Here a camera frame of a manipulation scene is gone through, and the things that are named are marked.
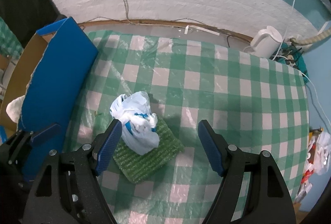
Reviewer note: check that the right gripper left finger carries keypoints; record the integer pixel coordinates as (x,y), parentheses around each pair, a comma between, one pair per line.
(104,146)

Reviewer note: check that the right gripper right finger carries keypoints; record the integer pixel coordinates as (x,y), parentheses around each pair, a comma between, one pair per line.
(215,148)

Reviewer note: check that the white terry towel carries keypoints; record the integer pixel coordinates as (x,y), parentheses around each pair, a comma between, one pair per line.
(14,108)

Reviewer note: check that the white blue plastic bag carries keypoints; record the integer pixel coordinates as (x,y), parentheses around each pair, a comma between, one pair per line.
(139,123)

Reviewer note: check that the green checkered tablecloth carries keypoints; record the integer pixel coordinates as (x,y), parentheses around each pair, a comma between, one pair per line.
(254,103)

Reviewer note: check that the blue cardboard box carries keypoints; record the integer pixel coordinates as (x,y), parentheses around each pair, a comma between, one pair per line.
(50,73)

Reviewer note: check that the trash bags pile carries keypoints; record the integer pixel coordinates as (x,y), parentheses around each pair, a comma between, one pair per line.
(317,160)

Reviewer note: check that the white electric kettle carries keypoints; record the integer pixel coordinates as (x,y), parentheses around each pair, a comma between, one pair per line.
(266,42)

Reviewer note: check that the teal basket with cables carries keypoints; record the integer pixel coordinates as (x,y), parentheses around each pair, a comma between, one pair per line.
(292,57)

